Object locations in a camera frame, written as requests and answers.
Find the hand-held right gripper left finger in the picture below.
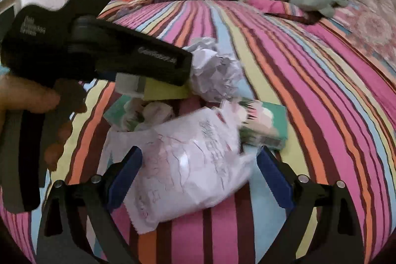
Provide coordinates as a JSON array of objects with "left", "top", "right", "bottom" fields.
[{"left": 37, "top": 146, "right": 143, "bottom": 264}]

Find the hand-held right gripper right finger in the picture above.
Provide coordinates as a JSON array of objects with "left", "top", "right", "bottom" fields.
[{"left": 257, "top": 145, "right": 364, "bottom": 264}]

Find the pink green box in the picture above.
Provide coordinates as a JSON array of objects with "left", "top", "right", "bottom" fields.
[{"left": 238, "top": 98, "right": 289, "bottom": 151}]

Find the white paper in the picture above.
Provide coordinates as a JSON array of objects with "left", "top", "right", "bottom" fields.
[{"left": 100, "top": 99, "right": 251, "bottom": 235}]

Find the teal green packet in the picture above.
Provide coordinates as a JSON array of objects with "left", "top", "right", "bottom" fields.
[{"left": 103, "top": 96, "right": 132, "bottom": 132}]

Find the white paper ball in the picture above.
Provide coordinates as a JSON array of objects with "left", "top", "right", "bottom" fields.
[
  {"left": 124, "top": 98, "right": 175, "bottom": 132},
  {"left": 185, "top": 38, "right": 246, "bottom": 103}
]

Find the small grey green box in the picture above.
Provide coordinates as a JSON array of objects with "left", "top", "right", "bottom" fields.
[{"left": 115, "top": 72, "right": 192, "bottom": 101}]

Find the person's left hand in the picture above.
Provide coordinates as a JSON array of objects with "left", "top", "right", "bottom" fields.
[{"left": 0, "top": 72, "right": 89, "bottom": 173}]

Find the striped bed sheet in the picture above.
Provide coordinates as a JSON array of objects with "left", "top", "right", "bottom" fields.
[{"left": 0, "top": 0, "right": 396, "bottom": 264}]

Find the striped pink pillow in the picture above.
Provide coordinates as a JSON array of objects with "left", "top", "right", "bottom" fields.
[{"left": 247, "top": 0, "right": 307, "bottom": 19}]

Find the floral pink pillow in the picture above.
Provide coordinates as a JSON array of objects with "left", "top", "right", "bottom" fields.
[{"left": 312, "top": 0, "right": 396, "bottom": 67}]

